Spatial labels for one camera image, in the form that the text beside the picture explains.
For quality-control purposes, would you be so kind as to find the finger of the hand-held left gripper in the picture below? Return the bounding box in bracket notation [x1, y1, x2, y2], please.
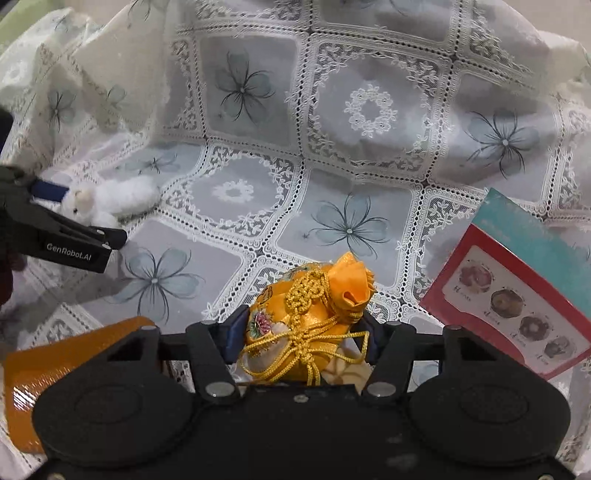
[28, 179, 70, 204]
[55, 213, 129, 252]

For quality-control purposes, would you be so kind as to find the orange textured leather case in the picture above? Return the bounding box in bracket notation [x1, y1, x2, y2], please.
[2, 316, 162, 455]

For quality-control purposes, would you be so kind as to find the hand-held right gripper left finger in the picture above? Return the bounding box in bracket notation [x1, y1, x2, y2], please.
[106, 305, 251, 405]

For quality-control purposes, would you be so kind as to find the orange satin drawstring pouch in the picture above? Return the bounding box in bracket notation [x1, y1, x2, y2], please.
[238, 251, 377, 386]

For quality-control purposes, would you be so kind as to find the white fluffy plush toy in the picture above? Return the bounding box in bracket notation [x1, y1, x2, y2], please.
[60, 175, 160, 229]

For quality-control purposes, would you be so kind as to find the green embroidered cushion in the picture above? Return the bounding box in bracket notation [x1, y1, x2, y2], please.
[0, 4, 42, 44]

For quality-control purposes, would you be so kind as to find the white floral lace tablecloth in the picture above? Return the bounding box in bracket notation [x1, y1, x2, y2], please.
[0, 0, 591, 462]

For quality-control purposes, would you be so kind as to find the red and teal box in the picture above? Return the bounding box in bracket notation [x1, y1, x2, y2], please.
[419, 188, 591, 381]

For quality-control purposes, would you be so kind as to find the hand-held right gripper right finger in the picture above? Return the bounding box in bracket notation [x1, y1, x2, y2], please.
[357, 313, 498, 405]

